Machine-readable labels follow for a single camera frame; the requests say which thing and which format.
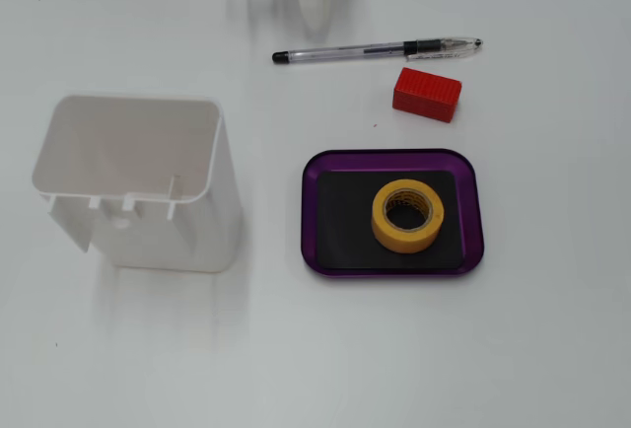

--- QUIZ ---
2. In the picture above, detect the white plastic box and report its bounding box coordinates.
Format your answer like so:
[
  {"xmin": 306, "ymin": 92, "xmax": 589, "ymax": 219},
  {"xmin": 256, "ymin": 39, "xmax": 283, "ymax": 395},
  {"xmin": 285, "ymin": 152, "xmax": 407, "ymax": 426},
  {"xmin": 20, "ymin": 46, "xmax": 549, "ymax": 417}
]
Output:
[{"xmin": 32, "ymin": 95, "xmax": 244, "ymax": 275}]

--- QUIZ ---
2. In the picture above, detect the clear ballpoint pen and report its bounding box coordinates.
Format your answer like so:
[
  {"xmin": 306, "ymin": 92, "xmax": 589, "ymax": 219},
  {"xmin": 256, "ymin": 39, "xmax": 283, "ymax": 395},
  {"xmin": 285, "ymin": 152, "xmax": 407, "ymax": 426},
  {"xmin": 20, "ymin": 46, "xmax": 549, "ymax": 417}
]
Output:
[{"xmin": 271, "ymin": 36, "xmax": 484, "ymax": 65}]

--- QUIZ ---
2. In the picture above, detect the black tray mat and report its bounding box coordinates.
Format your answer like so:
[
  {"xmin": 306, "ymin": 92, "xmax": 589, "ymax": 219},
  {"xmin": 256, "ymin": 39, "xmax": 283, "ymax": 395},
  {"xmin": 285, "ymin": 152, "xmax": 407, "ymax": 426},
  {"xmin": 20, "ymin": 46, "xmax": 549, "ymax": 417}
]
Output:
[{"xmin": 315, "ymin": 169, "xmax": 467, "ymax": 271}]

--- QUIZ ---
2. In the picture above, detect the purple metal tray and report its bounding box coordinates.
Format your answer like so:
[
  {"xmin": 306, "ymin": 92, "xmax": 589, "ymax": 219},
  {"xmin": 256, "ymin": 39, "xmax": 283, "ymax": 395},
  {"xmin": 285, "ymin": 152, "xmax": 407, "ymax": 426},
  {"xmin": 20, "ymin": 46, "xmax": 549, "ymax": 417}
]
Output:
[{"xmin": 299, "ymin": 148, "xmax": 485, "ymax": 279}]

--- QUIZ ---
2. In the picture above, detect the yellow tape roll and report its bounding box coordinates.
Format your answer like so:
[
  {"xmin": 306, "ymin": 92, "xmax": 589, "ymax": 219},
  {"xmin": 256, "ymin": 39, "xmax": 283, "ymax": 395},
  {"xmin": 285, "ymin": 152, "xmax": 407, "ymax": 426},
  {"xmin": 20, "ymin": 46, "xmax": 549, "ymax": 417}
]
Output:
[{"xmin": 370, "ymin": 178, "xmax": 446, "ymax": 255}]

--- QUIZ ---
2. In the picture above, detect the red ribbed block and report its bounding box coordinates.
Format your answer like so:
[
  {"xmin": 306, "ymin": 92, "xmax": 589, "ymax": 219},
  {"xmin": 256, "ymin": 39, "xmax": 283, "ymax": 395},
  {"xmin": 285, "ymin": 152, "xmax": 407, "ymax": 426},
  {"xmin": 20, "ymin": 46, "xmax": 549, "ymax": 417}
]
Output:
[{"xmin": 391, "ymin": 66, "xmax": 463, "ymax": 125}]

